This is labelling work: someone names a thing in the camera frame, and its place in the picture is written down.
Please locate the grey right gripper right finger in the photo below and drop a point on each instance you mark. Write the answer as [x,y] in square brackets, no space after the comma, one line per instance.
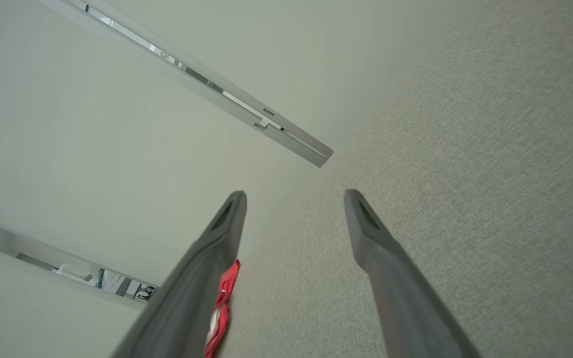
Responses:
[406,298]

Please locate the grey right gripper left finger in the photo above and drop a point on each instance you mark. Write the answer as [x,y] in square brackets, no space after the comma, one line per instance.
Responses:
[192,288]

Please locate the red basketball jersey with numbers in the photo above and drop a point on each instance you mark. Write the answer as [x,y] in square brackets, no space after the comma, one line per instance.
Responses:
[224,303]

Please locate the grey double partition post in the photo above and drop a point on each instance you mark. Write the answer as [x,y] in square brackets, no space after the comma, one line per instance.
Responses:
[291,141]

